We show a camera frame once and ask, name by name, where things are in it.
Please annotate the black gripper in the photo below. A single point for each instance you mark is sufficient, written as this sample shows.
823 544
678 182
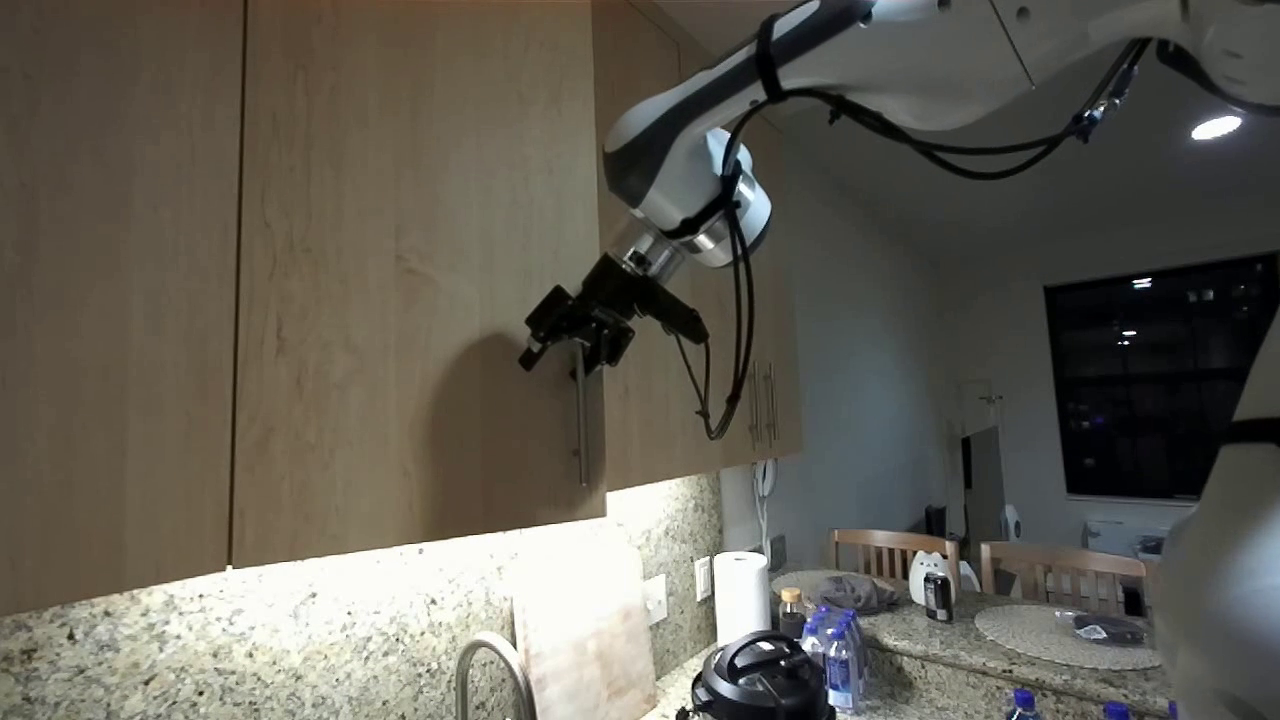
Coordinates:
602 313

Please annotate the wooden cupboard door with handle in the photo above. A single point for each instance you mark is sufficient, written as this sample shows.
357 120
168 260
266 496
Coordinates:
648 399

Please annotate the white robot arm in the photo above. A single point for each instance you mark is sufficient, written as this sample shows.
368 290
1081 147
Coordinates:
919 68

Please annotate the middle wooden cupboard door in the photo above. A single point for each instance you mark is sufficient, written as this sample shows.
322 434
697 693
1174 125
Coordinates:
419 175

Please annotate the wooden cupboard door far side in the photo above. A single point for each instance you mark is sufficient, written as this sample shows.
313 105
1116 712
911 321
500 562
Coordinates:
118 292

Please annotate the wooden cutting board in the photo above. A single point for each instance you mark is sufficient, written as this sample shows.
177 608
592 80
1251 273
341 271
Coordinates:
586 632

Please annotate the steel faucet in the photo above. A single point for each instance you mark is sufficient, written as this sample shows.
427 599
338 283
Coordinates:
492 670

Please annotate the paper towel roll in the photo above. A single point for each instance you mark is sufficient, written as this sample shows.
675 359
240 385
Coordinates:
740 595

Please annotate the wooden chair left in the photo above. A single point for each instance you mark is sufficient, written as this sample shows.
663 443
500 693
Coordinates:
888 553

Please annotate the wooden chair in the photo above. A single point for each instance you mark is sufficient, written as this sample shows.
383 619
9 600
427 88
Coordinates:
888 553
1073 578

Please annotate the wooden chair right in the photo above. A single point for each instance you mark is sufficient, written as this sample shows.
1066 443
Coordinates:
1073 578

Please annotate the dark window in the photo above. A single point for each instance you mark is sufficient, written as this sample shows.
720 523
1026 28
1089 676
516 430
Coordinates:
1150 371

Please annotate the ceiling light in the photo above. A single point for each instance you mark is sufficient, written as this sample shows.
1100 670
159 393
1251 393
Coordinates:
1219 130

